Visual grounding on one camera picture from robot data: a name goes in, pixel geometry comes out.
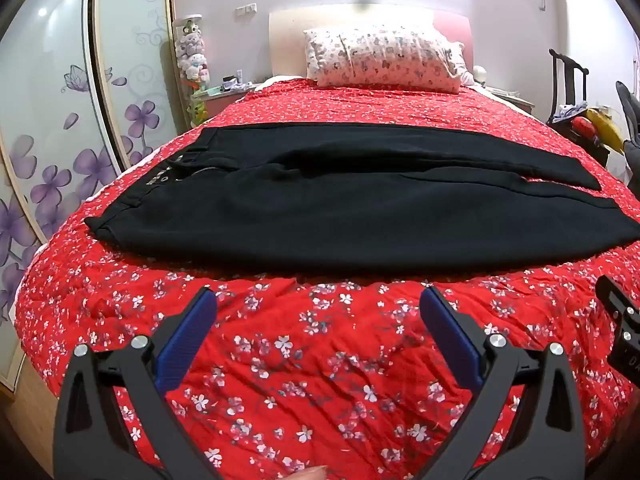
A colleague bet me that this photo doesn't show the plush toy stack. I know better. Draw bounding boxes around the plush toy stack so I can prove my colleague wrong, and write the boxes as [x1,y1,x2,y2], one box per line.
[172,12,213,126]

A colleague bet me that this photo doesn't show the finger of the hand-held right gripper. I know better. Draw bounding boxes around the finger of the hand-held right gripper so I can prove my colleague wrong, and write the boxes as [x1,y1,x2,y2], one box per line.
[595,274,633,322]

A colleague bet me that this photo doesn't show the yellow plush toy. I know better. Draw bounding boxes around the yellow plush toy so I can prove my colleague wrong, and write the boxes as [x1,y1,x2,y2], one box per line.
[585,107,626,154]

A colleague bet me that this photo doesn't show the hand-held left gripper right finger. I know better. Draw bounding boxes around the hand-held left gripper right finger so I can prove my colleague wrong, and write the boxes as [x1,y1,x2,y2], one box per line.
[419,286,586,480]

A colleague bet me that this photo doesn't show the red plush toy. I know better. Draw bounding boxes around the red plush toy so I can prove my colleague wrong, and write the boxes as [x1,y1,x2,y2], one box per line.
[572,117,599,142]

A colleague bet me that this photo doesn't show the cream and pink headboard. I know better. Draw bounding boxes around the cream and pink headboard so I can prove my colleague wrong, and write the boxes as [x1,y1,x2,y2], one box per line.
[268,5,473,83]

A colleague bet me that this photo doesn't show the red floral blanket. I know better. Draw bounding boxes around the red floral blanket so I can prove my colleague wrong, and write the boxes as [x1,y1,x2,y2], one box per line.
[14,77,640,480]

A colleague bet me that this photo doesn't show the butterfly print wardrobe door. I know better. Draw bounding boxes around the butterfly print wardrobe door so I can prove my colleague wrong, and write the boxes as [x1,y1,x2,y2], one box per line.
[0,0,126,396]

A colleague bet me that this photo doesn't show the swirl print wardrobe door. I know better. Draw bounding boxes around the swirl print wardrobe door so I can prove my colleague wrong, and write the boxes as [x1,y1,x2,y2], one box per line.
[92,0,193,173]

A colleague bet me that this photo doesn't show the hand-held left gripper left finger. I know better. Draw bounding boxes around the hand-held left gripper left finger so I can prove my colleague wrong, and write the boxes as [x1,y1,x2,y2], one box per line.
[52,286,218,480]

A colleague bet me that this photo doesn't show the floral print pillow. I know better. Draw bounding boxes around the floral print pillow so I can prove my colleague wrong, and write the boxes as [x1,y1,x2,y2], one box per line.
[303,27,466,94]

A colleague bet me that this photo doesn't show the black pants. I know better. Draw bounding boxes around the black pants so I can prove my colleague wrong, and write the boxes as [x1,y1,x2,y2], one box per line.
[84,122,640,277]

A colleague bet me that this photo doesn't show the pink nightstand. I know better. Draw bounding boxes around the pink nightstand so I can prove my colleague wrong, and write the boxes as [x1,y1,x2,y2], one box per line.
[192,80,262,122]

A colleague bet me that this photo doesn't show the dark wooden chair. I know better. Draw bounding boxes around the dark wooden chair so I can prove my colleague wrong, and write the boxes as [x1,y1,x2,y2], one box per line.
[546,48,612,162]

